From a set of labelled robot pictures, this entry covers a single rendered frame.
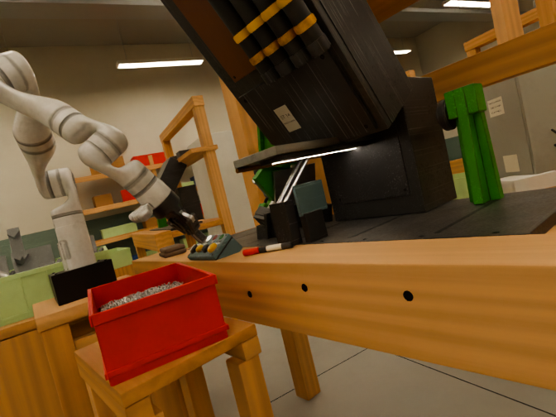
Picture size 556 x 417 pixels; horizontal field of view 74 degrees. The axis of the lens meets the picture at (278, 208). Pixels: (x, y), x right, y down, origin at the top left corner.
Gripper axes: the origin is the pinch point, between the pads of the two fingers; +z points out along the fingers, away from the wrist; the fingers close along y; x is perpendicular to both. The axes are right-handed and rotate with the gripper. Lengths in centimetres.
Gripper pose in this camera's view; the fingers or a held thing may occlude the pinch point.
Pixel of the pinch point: (199, 237)
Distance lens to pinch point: 99.5
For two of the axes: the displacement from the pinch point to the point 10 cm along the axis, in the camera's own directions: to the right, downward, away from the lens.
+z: 5.9, 6.7, 4.5
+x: -4.7, 7.4, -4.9
